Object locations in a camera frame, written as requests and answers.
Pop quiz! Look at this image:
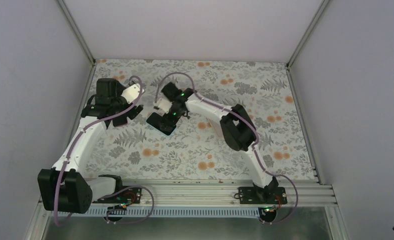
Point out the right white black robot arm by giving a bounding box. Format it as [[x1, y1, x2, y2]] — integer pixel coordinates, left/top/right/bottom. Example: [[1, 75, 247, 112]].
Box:
[[146, 82, 279, 204]]

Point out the aluminium rail frame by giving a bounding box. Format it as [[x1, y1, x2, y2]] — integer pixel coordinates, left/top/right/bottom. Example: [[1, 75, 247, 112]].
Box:
[[23, 0, 350, 240]]

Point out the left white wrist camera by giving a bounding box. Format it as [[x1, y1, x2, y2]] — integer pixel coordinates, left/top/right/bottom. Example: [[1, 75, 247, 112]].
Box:
[[121, 83, 145, 104]]

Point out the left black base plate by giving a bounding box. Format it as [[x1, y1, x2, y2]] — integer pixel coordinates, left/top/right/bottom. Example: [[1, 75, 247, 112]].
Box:
[[95, 187, 143, 205]]

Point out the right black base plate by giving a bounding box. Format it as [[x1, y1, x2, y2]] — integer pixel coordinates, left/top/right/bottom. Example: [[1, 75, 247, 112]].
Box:
[[233, 186, 288, 205]]

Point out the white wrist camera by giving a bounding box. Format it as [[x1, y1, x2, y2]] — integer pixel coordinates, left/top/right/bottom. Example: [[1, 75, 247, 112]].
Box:
[[153, 98, 172, 114], [121, 83, 145, 104]]

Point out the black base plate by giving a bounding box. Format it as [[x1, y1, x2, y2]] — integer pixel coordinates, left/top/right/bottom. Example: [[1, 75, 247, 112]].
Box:
[[233, 186, 288, 205], [95, 187, 143, 205]]

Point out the phone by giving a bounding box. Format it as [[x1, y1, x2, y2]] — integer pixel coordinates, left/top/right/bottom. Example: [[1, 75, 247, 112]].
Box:
[[146, 112, 180, 136]]

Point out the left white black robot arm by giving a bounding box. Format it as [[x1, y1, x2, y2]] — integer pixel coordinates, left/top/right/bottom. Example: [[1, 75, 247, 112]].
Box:
[[37, 75, 145, 214]]

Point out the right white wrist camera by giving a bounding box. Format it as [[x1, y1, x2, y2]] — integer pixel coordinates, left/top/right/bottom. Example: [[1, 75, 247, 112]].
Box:
[[153, 98, 172, 114]]

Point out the floral patterned table mat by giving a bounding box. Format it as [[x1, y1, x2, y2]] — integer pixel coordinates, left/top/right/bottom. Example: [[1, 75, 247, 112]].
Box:
[[83, 59, 315, 181]]

